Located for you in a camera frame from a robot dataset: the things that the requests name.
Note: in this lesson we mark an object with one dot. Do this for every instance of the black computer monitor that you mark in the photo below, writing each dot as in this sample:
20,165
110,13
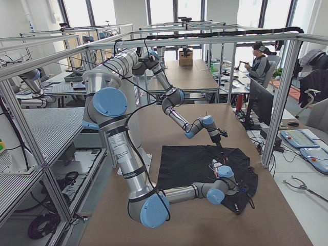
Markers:
261,103

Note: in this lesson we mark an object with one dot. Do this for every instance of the grabber reacher tool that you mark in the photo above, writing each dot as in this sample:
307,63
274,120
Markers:
304,187

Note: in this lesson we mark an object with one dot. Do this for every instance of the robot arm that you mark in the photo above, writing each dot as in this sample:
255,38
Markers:
174,96
106,110

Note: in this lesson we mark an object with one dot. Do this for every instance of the blue teach pendant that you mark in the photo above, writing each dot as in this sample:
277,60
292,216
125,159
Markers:
298,139
317,157

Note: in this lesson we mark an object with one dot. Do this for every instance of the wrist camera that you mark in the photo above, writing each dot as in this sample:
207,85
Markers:
223,133

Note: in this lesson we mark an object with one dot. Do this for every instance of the black printed t-shirt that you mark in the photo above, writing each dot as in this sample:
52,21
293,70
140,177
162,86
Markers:
181,166

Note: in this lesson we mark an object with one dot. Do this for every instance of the cardboard box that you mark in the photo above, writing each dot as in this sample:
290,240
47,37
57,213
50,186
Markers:
185,57

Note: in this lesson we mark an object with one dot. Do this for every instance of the seated person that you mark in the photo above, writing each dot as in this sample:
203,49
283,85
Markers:
260,65

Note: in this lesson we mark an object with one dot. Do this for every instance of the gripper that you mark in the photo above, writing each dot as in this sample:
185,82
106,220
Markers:
237,195
217,140

